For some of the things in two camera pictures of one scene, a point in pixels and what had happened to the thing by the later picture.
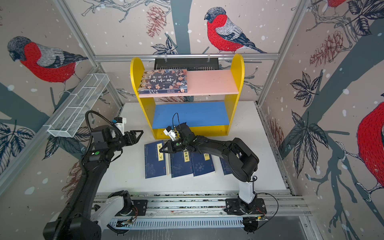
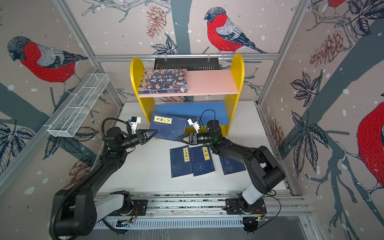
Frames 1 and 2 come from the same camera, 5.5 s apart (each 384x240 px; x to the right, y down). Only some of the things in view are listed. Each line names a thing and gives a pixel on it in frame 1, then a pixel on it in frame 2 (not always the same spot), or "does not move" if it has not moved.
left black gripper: x=134 y=139 → x=145 y=140
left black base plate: x=139 y=208 does not move
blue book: x=226 y=168 does not move
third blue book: x=202 y=163 does not move
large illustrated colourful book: x=168 y=81 does not move
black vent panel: x=188 y=63 does not move
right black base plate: x=232 y=206 does not move
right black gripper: x=173 y=146 → x=194 y=138
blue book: x=155 y=164 → x=169 y=127
